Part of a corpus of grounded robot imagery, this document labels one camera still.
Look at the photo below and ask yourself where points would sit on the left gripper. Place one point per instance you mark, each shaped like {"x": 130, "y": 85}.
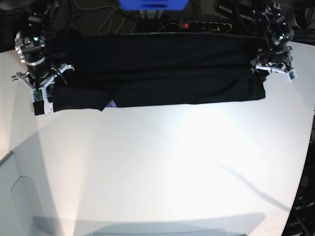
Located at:
{"x": 269, "y": 61}

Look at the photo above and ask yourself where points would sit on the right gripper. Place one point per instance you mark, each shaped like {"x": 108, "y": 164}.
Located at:
{"x": 42, "y": 74}

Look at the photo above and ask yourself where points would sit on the black T-shirt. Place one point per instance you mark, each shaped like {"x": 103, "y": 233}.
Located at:
{"x": 154, "y": 70}

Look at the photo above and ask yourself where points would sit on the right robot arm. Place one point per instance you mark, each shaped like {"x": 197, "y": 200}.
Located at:
{"x": 32, "y": 46}

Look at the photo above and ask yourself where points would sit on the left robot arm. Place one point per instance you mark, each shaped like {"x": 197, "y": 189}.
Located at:
{"x": 273, "y": 28}

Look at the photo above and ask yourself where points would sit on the black power strip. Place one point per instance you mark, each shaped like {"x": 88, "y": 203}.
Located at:
{"x": 203, "y": 26}

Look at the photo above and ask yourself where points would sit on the blue box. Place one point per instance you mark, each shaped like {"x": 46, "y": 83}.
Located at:
{"x": 176, "y": 5}

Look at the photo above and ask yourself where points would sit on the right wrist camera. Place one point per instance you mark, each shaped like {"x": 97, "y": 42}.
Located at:
{"x": 36, "y": 95}

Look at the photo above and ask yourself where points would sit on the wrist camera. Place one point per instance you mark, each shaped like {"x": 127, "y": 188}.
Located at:
{"x": 36, "y": 95}
{"x": 290, "y": 76}

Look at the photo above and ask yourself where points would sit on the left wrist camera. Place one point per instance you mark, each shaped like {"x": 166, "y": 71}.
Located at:
{"x": 290, "y": 76}

